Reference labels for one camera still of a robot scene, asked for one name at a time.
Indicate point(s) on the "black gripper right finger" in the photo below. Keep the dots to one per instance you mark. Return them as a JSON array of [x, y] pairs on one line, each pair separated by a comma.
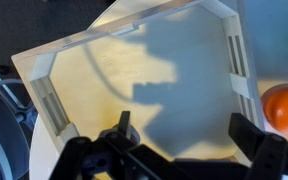
[[247, 133]]

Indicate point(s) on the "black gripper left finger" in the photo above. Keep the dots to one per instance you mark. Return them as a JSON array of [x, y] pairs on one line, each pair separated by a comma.
[[125, 123]]

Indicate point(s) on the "light wooden box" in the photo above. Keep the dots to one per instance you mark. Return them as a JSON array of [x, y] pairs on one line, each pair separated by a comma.
[[117, 76]]

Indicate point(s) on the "orange fruit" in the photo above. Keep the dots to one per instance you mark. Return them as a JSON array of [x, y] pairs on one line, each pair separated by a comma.
[[285, 110]]

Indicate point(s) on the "grey chair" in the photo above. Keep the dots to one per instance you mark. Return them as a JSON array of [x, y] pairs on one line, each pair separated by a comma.
[[0, 140]]

